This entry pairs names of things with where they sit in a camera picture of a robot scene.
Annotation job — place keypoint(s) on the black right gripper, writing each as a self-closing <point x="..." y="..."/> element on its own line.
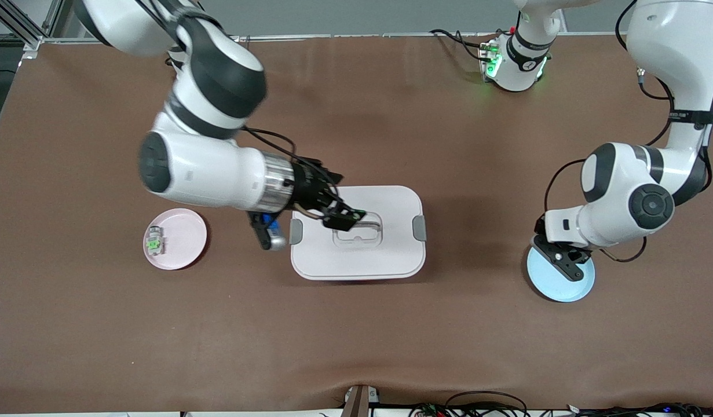
<point x="307" y="186"/>

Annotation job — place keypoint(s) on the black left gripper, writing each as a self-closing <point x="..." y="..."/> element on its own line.
<point x="574" y="255"/>

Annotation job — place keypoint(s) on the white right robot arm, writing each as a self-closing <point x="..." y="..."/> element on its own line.
<point x="205" y="168"/>

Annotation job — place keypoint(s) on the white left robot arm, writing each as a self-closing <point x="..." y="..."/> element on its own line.
<point x="651" y="35"/>

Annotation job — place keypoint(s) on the white lidded storage box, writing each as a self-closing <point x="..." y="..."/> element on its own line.
<point x="379" y="258"/>

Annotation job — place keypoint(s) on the light blue round plate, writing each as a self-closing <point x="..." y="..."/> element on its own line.
<point x="550" y="286"/>

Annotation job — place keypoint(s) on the brown table mat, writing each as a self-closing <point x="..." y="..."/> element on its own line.
<point x="356" y="336"/>

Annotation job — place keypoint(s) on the pink round plate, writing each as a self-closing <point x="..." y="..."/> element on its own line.
<point x="182" y="243"/>

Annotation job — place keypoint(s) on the metal table edge rail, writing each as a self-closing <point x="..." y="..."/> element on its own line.
<point x="362" y="36"/>

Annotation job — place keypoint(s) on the metal camera mount clamp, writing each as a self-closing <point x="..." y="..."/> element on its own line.
<point x="359" y="402"/>

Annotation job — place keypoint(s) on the aluminium frame post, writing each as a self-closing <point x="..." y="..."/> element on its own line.
<point x="32" y="43"/>

